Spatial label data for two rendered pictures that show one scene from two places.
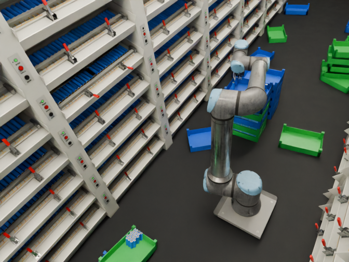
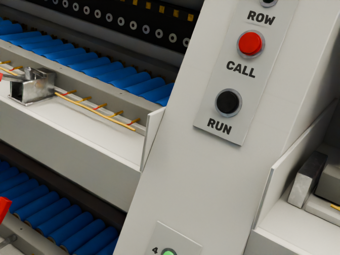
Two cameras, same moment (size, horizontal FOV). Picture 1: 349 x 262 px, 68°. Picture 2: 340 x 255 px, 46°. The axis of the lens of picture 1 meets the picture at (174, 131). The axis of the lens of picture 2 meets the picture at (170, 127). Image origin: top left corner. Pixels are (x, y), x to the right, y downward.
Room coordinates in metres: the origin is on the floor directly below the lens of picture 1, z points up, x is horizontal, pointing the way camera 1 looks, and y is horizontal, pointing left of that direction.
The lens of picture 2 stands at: (1.35, -0.20, 0.98)
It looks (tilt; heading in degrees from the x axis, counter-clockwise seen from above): 7 degrees down; 74
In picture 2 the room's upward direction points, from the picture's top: 20 degrees clockwise
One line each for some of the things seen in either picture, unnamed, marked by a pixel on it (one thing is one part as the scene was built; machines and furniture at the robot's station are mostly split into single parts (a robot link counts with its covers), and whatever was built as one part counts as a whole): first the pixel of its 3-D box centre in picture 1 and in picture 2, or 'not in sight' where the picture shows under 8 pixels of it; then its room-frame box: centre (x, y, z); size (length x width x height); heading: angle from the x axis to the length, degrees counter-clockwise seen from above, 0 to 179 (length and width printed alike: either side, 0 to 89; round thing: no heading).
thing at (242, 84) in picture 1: (247, 89); not in sight; (1.49, -0.60, 0.44); 0.30 x 0.20 x 0.08; 50
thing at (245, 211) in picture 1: (246, 199); not in sight; (0.78, -0.37, 0.13); 0.19 x 0.19 x 0.10
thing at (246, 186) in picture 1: (246, 187); not in sight; (0.79, -0.37, 0.27); 0.17 x 0.15 x 0.18; 65
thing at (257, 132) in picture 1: (245, 119); not in sight; (1.49, -0.60, 0.12); 0.30 x 0.20 x 0.08; 50
